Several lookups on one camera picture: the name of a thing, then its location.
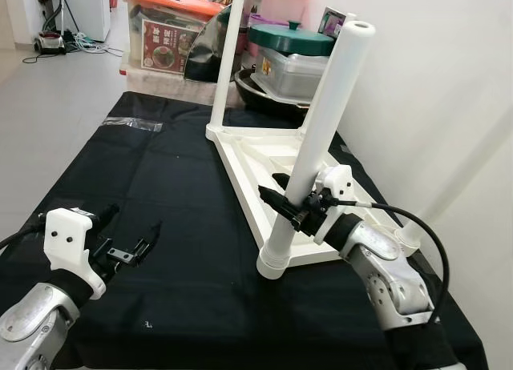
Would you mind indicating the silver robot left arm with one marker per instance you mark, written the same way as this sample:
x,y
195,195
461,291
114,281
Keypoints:
x,y
32,318

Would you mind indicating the white plastic table top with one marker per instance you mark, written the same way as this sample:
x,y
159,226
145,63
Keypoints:
x,y
256,158

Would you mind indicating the black tablecloth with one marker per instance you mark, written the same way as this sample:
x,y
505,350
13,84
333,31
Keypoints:
x,y
160,170

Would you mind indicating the black shiny bag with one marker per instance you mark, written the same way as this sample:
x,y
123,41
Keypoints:
x,y
204,54

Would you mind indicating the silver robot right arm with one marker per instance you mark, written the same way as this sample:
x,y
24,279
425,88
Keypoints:
x,y
385,282

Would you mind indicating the green pot lid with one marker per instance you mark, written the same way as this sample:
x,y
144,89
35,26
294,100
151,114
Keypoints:
x,y
288,40

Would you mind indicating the dark picture frame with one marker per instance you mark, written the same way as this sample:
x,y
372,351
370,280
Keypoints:
x,y
330,22

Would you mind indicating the small vacuum cleaner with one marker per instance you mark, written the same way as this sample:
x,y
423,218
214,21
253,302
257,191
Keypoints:
x,y
50,43

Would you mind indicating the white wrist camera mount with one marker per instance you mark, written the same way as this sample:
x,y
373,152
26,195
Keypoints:
x,y
68,238
337,182

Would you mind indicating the beige cloth covered bench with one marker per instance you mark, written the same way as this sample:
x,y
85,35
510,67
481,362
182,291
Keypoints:
x,y
160,86

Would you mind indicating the storage box with orange lid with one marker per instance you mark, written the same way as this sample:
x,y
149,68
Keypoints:
x,y
160,46

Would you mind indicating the clear plastic lidded container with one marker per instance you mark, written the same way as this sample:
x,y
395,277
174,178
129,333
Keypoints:
x,y
292,74

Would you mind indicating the clear tape strip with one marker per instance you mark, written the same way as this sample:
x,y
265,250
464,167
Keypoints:
x,y
132,123

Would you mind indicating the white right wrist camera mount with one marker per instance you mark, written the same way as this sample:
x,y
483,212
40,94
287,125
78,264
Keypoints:
x,y
337,182

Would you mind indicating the white household appliance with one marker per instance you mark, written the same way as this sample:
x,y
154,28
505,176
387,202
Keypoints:
x,y
88,10

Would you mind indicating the black wok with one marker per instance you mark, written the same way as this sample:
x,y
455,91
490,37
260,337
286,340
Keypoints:
x,y
256,94

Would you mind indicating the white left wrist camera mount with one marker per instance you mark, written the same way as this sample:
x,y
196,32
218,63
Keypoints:
x,y
68,238

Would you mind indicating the white plastic table leg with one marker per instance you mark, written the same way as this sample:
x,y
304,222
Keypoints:
x,y
465,170
228,58
350,18
329,122

